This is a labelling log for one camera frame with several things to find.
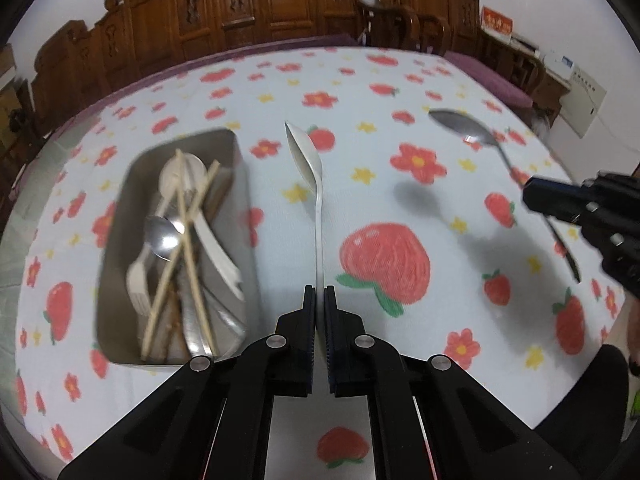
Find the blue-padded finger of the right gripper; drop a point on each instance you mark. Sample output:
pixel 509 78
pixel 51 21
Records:
pixel 562 201

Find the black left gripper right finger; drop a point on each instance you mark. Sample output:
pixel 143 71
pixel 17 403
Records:
pixel 345 360

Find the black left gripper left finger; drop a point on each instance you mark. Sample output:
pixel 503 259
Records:
pixel 295 359

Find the white plastic fork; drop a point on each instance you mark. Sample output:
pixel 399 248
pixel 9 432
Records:
pixel 137 282

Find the small white plastic spoon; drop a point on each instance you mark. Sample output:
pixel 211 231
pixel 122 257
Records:
pixel 309 165

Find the dark brown wooden chopstick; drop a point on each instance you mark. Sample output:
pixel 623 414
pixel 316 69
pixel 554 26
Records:
pixel 169 345

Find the white plastic soup spoon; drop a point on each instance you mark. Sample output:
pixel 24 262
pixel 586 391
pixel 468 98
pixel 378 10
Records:
pixel 195 174

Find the white electrical box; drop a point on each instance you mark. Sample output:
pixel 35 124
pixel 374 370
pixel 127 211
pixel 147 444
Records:
pixel 581 106

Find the purple seat cushion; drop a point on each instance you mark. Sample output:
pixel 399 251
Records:
pixel 502 89

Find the strawberry flower print tablecloth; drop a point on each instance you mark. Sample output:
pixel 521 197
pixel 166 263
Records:
pixel 425 235

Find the red sign card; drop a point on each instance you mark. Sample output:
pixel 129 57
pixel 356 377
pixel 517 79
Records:
pixel 496 21

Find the grey metal rectangular tray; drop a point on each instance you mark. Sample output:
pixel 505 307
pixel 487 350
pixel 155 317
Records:
pixel 178 276

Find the carved wooden bench right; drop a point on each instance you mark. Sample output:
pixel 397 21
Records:
pixel 454 26

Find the carved wooden bench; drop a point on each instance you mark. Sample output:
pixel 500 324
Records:
pixel 79 65
pixel 454 26

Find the carved wooden bench left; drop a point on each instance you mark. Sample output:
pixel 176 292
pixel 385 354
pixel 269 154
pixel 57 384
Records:
pixel 79 65

